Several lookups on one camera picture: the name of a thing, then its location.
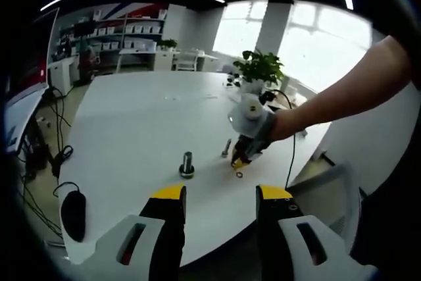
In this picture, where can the grey mesh office chair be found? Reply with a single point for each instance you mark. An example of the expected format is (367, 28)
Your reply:
(332, 195)

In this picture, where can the white background desk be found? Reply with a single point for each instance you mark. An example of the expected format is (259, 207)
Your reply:
(141, 57)

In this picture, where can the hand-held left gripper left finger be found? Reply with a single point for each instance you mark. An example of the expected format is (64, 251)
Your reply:
(164, 215)

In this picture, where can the thick steel threaded stud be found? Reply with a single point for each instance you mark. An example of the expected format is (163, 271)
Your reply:
(187, 162)

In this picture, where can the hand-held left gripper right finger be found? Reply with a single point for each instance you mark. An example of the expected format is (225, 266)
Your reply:
(276, 212)

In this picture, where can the small background plant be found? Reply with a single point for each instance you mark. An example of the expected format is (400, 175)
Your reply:
(168, 44)

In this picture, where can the large computer monitor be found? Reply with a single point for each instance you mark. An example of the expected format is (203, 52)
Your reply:
(29, 73)

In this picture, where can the green potted plant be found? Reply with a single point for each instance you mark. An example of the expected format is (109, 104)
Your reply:
(260, 65)

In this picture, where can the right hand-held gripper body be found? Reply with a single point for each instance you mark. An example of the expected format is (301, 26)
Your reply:
(250, 119)

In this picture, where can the white background chair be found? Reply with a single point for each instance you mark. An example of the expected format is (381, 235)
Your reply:
(187, 60)

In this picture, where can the shelf of white storage bins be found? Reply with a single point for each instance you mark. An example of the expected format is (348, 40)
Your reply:
(112, 31)

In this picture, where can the small black device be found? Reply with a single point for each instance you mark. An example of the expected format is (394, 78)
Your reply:
(267, 96)

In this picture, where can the black mouse-like object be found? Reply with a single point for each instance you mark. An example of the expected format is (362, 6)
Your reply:
(74, 215)

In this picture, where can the white plant pot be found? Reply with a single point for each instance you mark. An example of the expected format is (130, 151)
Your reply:
(251, 88)

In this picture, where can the slim steel threaded stud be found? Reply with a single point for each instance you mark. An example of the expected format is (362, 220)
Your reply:
(227, 148)

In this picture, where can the person's dark clothing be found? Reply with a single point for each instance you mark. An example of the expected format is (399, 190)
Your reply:
(391, 195)

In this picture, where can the white low cabinet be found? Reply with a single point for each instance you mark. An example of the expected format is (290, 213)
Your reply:
(62, 75)

